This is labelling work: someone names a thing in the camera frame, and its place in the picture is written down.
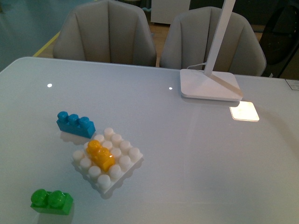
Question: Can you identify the blue three-stud block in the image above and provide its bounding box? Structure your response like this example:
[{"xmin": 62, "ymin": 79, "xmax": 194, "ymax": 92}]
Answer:
[{"xmin": 57, "ymin": 111, "xmax": 96, "ymax": 139}]

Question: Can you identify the beige chair right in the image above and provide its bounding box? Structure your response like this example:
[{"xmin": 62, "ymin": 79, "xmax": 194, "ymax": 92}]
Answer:
[{"xmin": 160, "ymin": 6, "xmax": 267, "ymax": 77}]

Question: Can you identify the white lamp cable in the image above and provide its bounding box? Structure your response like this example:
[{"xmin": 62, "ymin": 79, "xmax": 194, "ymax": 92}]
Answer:
[{"xmin": 186, "ymin": 62, "xmax": 208, "ymax": 70}]

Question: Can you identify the yellow two-stud block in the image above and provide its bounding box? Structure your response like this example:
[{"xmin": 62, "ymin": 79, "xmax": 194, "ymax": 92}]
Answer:
[{"xmin": 86, "ymin": 140, "xmax": 115, "ymax": 172}]

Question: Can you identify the beige chair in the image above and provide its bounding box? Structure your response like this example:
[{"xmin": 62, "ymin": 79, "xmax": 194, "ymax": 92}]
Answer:
[
  {"xmin": 53, "ymin": 0, "xmax": 157, "ymax": 66},
  {"xmin": 160, "ymin": 6, "xmax": 267, "ymax": 77}
]

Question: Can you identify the white studded base plate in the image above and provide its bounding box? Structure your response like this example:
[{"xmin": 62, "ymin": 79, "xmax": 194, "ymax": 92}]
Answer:
[{"xmin": 71, "ymin": 127, "xmax": 143, "ymax": 194}]

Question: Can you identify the green two-stud block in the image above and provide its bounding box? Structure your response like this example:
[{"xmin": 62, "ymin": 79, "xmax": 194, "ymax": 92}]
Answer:
[{"xmin": 30, "ymin": 189, "xmax": 73, "ymax": 215}]

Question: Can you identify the beige chair left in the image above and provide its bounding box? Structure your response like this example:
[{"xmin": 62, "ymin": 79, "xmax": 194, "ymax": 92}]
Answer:
[{"xmin": 53, "ymin": 0, "xmax": 157, "ymax": 66}]

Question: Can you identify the white desk lamp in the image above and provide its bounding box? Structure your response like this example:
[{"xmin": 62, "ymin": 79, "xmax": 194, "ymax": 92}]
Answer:
[{"xmin": 180, "ymin": 0, "xmax": 243, "ymax": 102}]

